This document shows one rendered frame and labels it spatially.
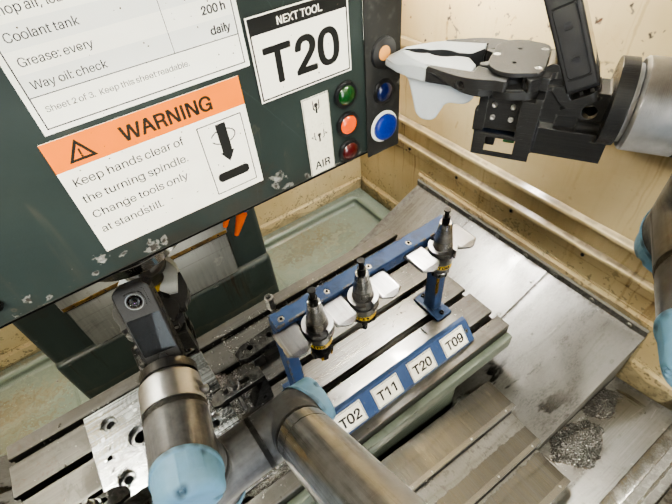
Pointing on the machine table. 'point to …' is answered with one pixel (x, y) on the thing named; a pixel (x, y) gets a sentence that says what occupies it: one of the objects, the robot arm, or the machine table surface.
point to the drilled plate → (139, 437)
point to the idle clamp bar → (256, 348)
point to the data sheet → (113, 53)
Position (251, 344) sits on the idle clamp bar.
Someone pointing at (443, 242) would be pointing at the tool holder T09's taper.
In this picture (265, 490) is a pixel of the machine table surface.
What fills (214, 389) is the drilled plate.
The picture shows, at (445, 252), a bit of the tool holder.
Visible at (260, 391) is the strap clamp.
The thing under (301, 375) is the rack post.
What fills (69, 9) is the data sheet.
